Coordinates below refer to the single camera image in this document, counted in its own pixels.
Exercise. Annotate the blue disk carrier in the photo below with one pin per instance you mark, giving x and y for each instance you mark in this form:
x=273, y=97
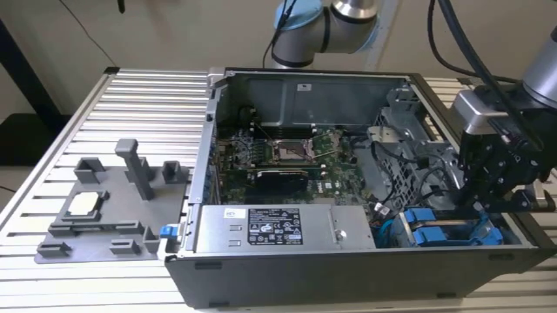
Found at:
x=440, y=234

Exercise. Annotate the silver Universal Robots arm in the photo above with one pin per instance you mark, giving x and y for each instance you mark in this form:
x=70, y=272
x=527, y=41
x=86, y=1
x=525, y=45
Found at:
x=348, y=29

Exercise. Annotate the grey metal disk cage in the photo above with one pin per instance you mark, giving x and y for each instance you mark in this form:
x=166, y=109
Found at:
x=405, y=140

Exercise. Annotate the green motherboard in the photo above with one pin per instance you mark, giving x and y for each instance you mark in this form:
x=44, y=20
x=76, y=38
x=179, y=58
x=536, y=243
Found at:
x=340, y=176

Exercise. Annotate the CPU socket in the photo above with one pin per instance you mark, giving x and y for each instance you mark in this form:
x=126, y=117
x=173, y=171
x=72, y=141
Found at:
x=287, y=150

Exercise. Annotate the black RAM slots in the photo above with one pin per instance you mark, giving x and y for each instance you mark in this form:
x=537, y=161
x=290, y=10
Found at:
x=282, y=130

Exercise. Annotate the black graphics card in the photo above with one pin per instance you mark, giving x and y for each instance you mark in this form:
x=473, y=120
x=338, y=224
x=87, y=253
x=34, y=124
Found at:
x=278, y=182

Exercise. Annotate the open black PC case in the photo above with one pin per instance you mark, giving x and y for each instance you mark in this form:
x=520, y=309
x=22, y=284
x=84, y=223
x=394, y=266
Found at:
x=330, y=280

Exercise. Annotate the silver power supply unit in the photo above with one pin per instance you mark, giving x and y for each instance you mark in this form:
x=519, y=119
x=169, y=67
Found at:
x=282, y=228

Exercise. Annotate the blue case latch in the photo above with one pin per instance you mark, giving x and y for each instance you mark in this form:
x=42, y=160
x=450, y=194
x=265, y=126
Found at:
x=167, y=233

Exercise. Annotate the grey parts rack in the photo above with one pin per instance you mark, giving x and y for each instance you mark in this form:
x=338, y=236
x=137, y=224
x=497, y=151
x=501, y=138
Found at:
x=112, y=208

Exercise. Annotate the silver CPU chip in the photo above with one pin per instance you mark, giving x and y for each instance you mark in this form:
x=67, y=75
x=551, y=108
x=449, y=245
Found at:
x=84, y=203

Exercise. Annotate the black floor stand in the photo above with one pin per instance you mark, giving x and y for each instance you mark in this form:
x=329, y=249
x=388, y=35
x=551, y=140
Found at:
x=26, y=75

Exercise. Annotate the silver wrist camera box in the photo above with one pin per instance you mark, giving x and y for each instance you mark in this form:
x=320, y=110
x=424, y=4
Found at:
x=476, y=109

